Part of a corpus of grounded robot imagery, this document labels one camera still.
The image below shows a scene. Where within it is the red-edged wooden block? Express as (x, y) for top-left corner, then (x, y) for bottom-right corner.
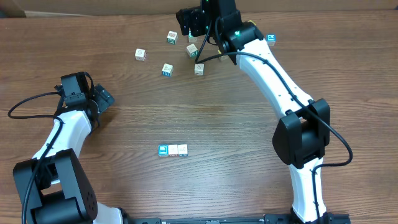
(158, 145), (169, 157)

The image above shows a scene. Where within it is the red picture wooden block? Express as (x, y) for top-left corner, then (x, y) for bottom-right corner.
(168, 144), (178, 157)

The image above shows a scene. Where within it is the blue-sided wooden block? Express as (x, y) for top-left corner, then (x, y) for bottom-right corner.
(177, 144), (188, 157)

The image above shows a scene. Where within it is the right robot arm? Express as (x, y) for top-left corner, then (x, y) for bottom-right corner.
(176, 1), (333, 223)

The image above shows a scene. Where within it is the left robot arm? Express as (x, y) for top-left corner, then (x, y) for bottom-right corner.
(13, 83), (129, 224)

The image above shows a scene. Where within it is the green R wooden block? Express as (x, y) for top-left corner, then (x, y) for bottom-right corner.
(188, 35), (197, 43)

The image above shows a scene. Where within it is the green B wooden block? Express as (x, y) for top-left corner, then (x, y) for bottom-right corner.
(167, 30), (178, 45)

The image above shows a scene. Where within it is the green-edged wooden block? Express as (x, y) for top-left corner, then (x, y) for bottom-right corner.
(186, 44), (198, 58)

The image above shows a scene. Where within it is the plain A wooden block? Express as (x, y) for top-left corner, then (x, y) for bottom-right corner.
(194, 63), (205, 75)

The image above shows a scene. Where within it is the red S wooden block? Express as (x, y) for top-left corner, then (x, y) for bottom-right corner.
(135, 49), (147, 61)

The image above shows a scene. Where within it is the blue-edged wooden block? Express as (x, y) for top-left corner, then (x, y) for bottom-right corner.
(162, 63), (174, 77)

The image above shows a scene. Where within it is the blue P wooden block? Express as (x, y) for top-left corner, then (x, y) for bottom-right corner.
(266, 34), (276, 46)

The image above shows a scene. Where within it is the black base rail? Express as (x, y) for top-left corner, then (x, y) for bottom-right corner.
(128, 212), (351, 224)

